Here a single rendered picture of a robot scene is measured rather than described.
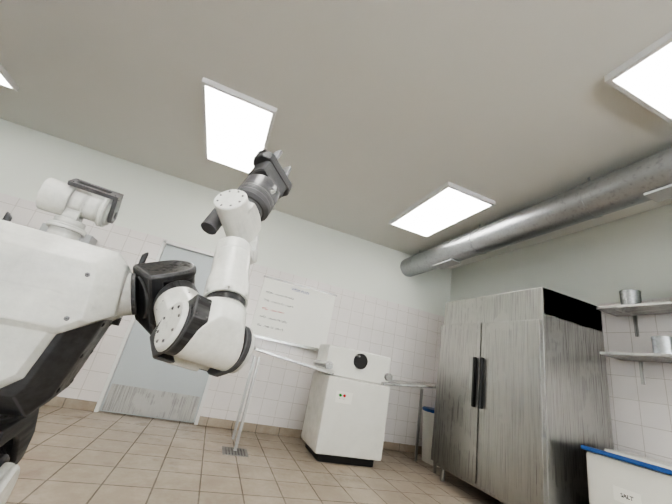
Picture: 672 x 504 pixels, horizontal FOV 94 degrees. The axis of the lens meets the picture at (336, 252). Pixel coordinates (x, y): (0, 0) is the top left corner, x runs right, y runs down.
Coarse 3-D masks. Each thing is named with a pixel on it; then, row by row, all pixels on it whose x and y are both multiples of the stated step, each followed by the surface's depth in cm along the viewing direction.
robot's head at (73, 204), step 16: (48, 192) 59; (64, 192) 61; (80, 192) 63; (48, 208) 60; (64, 208) 61; (80, 208) 62; (96, 208) 63; (64, 224) 60; (80, 224) 62; (96, 224) 64
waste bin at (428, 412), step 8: (424, 408) 445; (432, 408) 457; (424, 416) 443; (432, 416) 431; (424, 424) 439; (432, 424) 428; (424, 432) 435; (432, 432) 424; (424, 440) 432; (424, 448) 428; (424, 456) 424; (432, 464) 412
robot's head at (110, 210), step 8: (72, 184) 61; (80, 184) 62; (88, 184) 64; (96, 192) 63; (104, 192) 63; (112, 192) 65; (112, 200) 66; (120, 200) 66; (104, 208) 63; (112, 208) 64; (104, 216) 64; (112, 216) 65; (104, 224) 65
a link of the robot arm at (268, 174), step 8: (264, 152) 74; (256, 160) 75; (264, 160) 74; (272, 160) 74; (256, 168) 73; (264, 168) 72; (272, 168) 74; (280, 168) 77; (248, 176) 71; (256, 176) 70; (264, 176) 70; (272, 176) 74; (280, 176) 77; (256, 184) 68; (264, 184) 69; (272, 184) 71; (280, 184) 76; (288, 184) 79; (272, 192) 70; (280, 192) 76; (288, 192) 80; (272, 200) 70; (272, 208) 72
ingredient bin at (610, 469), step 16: (592, 448) 241; (592, 464) 241; (608, 464) 232; (624, 464) 224; (640, 464) 215; (656, 464) 229; (592, 480) 238; (608, 480) 229; (624, 480) 222; (640, 480) 214; (656, 480) 208; (592, 496) 235; (608, 496) 227; (624, 496) 219; (640, 496) 212; (656, 496) 205
